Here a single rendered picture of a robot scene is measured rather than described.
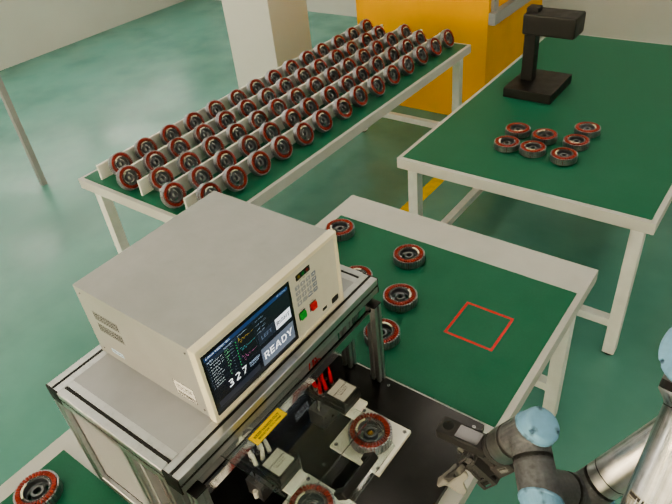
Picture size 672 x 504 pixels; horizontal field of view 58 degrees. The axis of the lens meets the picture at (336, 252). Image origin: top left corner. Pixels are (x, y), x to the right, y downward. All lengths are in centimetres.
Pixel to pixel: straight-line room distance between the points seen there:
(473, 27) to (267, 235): 343
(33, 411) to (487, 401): 212
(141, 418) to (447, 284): 113
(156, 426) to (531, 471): 73
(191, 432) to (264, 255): 39
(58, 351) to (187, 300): 217
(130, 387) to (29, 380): 192
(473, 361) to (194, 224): 89
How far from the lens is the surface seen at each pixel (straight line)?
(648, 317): 324
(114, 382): 146
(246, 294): 125
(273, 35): 506
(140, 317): 127
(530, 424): 122
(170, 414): 135
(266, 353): 132
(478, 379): 180
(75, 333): 346
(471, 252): 224
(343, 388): 156
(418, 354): 186
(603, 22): 632
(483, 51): 465
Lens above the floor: 211
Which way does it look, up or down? 37 degrees down
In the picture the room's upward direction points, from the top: 7 degrees counter-clockwise
